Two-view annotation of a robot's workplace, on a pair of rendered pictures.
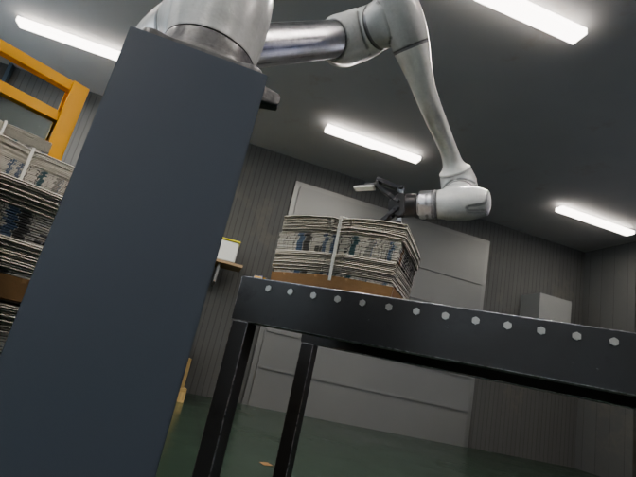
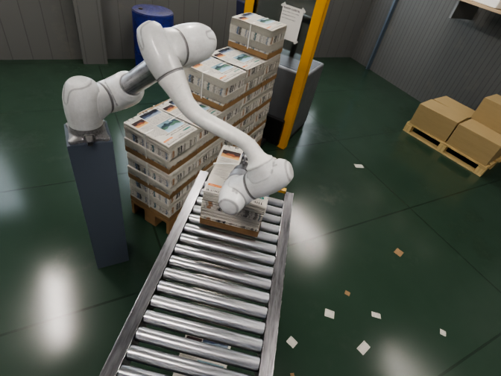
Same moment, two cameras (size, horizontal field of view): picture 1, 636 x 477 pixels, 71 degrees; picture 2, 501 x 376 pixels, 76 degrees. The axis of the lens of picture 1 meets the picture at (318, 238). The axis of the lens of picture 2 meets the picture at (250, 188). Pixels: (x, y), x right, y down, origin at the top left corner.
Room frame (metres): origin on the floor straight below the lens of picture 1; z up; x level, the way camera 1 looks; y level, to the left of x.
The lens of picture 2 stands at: (0.98, -1.24, 1.98)
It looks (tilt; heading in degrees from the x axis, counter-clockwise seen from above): 41 degrees down; 68
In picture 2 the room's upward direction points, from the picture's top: 13 degrees clockwise
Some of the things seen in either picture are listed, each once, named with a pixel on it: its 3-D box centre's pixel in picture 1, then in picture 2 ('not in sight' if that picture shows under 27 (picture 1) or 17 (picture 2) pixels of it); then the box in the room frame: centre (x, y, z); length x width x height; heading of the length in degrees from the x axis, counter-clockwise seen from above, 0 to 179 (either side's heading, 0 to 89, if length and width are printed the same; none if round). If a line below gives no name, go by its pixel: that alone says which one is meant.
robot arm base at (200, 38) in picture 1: (216, 77); (87, 130); (0.66, 0.22, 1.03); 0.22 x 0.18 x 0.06; 103
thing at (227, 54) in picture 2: not in sight; (236, 57); (1.60, 1.23, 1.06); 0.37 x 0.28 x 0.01; 135
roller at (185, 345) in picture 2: not in sight; (197, 348); (1.10, -0.79, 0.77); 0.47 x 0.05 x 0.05; 157
